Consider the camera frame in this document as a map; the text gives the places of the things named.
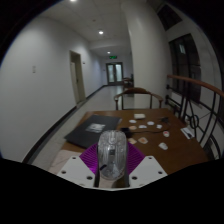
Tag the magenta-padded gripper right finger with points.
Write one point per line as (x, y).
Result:
(148, 170)

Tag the transparent computer mouse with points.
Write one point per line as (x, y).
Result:
(112, 153)

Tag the small white round disc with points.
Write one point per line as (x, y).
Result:
(159, 126)
(142, 126)
(133, 121)
(150, 123)

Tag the white rectangular card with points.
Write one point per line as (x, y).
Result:
(139, 116)

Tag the white disc with red mark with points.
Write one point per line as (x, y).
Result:
(166, 133)

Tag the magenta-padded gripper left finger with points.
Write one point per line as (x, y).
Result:
(75, 170)

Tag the black railing with wooden handrail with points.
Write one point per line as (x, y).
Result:
(196, 100)

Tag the glass double door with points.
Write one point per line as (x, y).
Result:
(114, 73)

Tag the small black box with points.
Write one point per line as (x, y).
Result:
(125, 130)

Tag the dark grey mouse pad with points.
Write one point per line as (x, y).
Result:
(90, 130)

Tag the white printed paper card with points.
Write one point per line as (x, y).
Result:
(187, 132)

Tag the small beige square piece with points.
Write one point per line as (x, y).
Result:
(132, 141)

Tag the small beige round disc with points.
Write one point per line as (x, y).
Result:
(133, 127)

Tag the white side door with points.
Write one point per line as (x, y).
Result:
(76, 78)

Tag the white square with orange centre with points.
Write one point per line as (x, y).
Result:
(143, 140)

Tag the green exit sign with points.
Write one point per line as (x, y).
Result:
(113, 57)

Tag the wooden armchair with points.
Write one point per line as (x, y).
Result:
(138, 90)

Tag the dark framed window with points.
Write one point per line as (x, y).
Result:
(185, 66)

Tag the small white oval piece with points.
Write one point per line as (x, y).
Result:
(163, 146)

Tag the ceiling lights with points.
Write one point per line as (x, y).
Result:
(100, 32)

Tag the dark wooden chair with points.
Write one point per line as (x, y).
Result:
(128, 82)

